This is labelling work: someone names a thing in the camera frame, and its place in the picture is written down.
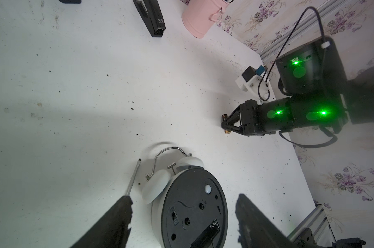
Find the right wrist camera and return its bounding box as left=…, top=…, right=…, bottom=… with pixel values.
left=235, top=66, right=270, bottom=105

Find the orange handled screwdriver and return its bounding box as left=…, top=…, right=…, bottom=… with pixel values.
left=125, top=158, right=141, bottom=196

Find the blue black stapler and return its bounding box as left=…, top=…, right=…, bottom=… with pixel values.
left=59, top=0, right=82, bottom=4

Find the pink pen cup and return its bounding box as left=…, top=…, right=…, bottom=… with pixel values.
left=181, top=0, right=232, bottom=39

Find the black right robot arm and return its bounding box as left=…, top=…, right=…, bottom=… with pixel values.
left=221, top=37, right=374, bottom=136

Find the white twin-bell alarm clock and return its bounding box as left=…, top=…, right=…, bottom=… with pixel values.
left=142, top=146, right=228, bottom=248

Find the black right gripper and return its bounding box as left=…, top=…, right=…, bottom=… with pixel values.
left=226, top=100, right=267, bottom=136

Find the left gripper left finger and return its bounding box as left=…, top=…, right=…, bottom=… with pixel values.
left=72, top=195, right=133, bottom=248

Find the aluminium front rail frame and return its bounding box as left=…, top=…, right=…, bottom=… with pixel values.
left=287, top=205, right=335, bottom=243

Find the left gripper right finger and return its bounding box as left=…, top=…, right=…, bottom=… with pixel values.
left=235, top=194, right=294, bottom=248

